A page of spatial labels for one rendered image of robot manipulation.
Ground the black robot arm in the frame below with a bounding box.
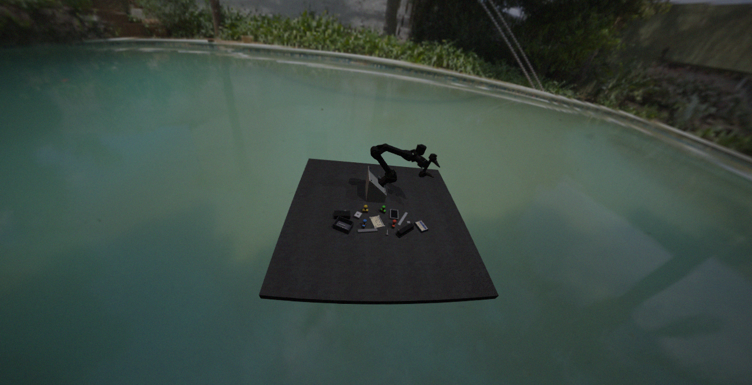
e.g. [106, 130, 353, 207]
[370, 143, 427, 187]

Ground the cream inspection card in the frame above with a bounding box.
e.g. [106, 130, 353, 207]
[369, 215, 385, 229]

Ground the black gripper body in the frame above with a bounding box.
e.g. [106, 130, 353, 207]
[418, 153, 437, 178]

